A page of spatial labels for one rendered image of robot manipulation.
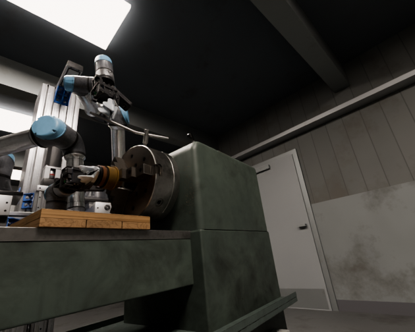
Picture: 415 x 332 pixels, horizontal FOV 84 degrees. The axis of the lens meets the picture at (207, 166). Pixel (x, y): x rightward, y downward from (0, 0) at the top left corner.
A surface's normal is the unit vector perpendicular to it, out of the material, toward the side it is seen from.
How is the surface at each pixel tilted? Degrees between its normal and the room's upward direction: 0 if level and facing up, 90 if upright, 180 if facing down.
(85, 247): 90
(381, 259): 90
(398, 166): 90
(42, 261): 90
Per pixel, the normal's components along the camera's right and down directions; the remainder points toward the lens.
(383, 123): -0.73, -0.18
